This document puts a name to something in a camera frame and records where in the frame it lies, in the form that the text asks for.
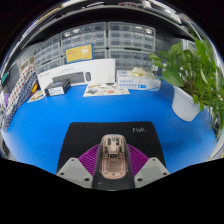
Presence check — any white ribbed plant pot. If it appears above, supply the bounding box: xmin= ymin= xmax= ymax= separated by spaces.
xmin=171 ymin=84 xmax=203 ymax=123

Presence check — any crumpled cream tissue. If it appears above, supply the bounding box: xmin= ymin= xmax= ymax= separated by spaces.
xmin=127 ymin=66 xmax=148 ymax=80

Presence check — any green leafy plant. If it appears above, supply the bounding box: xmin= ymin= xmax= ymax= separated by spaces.
xmin=148 ymin=39 xmax=224 ymax=141

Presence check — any yellow and blue flat box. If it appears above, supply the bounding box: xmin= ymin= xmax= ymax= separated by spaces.
xmin=64 ymin=43 xmax=95 ymax=64

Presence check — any small black product box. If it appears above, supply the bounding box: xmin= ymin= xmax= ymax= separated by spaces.
xmin=43 ymin=78 xmax=72 ymax=98

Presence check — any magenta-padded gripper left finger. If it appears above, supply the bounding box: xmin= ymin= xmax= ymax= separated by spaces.
xmin=55 ymin=143 xmax=102 ymax=190

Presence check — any white and blue carton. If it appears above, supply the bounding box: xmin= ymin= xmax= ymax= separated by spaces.
xmin=116 ymin=68 xmax=162 ymax=92

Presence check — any colourful sticker sheet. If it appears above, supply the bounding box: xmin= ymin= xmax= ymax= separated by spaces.
xmin=82 ymin=82 xmax=131 ymax=98
xmin=27 ymin=89 xmax=47 ymax=104

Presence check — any white keyboard packaging box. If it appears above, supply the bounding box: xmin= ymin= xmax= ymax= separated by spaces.
xmin=36 ymin=58 xmax=116 ymax=91

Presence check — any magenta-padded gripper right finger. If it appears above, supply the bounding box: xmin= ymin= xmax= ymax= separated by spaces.
xmin=125 ymin=143 xmax=170 ymax=190

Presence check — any red blue checkered cloth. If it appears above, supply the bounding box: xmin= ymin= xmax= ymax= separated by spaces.
xmin=4 ymin=64 xmax=36 ymax=111

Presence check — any black mouse pad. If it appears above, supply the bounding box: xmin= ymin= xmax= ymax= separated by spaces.
xmin=55 ymin=120 xmax=167 ymax=174

